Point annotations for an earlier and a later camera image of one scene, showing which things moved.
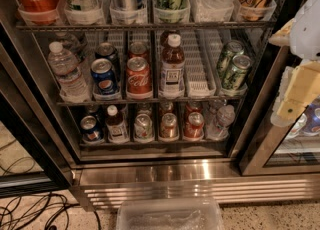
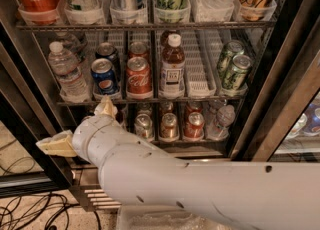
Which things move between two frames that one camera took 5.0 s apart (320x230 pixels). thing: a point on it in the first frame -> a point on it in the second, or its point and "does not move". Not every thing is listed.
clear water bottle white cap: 72,83 does not move
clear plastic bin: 170,214 does not move
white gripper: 306,37 -> 87,134
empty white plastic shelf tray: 201,54 does not move
